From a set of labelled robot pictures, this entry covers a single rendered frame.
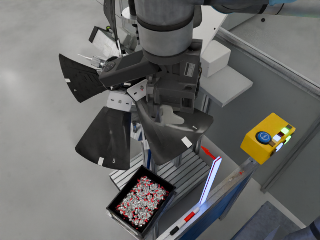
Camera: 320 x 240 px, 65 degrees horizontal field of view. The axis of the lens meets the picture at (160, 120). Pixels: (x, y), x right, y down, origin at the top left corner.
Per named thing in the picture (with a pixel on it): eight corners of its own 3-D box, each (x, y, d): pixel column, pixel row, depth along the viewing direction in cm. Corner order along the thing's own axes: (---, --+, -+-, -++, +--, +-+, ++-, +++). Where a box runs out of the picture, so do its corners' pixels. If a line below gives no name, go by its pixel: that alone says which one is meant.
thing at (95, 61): (94, 65, 115) (96, 57, 114) (103, 69, 111) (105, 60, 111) (89, 64, 113) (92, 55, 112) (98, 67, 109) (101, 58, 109)
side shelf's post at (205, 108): (195, 150, 209) (212, 74, 143) (199, 153, 207) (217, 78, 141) (192, 153, 207) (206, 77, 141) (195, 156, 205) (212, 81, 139)
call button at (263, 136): (262, 132, 90) (263, 129, 89) (271, 139, 88) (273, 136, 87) (255, 137, 89) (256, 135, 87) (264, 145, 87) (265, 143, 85)
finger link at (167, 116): (182, 140, 51) (183, 112, 44) (154, 135, 53) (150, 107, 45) (185, 127, 53) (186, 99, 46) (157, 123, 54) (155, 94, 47)
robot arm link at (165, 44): (128, 28, 32) (146, -5, 36) (134, 57, 35) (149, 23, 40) (188, 35, 30) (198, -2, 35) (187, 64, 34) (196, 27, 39)
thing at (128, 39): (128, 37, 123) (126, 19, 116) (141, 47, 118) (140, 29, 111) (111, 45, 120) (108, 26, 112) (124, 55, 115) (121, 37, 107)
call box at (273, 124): (264, 127, 104) (273, 111, 95) (285, 144, 99) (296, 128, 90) (238, 149, 97) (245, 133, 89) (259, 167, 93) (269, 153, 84)
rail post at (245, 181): (220, 213, 178) (252, 158, 116) (224, 217, 176) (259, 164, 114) (216, 216, 176) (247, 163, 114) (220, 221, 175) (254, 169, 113)
